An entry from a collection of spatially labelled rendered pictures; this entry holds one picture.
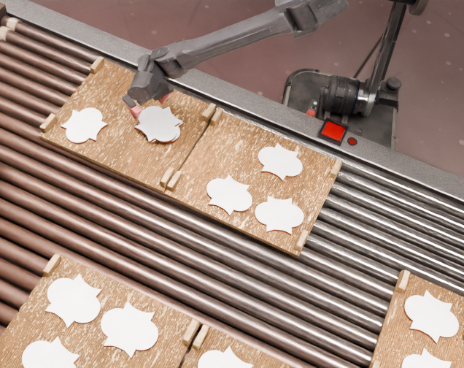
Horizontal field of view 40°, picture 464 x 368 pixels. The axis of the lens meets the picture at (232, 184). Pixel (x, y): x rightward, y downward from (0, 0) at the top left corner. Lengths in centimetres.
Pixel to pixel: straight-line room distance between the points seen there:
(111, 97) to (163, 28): 162
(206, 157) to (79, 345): 64
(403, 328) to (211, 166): 69
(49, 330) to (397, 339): 86
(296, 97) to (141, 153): 128
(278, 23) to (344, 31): 217
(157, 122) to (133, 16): 180
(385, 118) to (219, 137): 128
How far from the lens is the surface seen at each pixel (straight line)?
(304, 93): 300
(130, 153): 185
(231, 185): 178
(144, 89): 167
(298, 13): 155
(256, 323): 163
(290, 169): 184
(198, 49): 164
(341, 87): 283
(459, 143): 340
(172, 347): 158
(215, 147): 187
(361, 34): 373
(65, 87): 205
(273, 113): 200
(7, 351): 162
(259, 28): 158
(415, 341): 170
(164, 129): 186
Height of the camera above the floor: 243
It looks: 56 degrees down
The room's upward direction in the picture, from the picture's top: 10 degrees clockwise
